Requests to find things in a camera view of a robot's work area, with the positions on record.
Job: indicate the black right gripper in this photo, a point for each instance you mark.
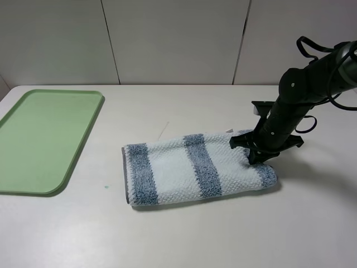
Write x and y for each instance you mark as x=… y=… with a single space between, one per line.
x=271 y=136

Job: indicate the blue white striped towel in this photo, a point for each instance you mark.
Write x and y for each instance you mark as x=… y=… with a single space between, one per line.
x=190 y=168

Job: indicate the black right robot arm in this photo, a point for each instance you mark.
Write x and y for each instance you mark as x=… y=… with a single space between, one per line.
x=330 y=72

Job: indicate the green plastic tray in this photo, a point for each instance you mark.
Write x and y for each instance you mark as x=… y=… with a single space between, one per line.
x=42 y=137

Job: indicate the white plastic tie upper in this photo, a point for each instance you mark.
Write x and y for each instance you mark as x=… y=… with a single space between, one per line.
x=162 y=131

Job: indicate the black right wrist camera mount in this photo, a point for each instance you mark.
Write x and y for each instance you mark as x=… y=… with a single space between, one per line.
x=262 y=108

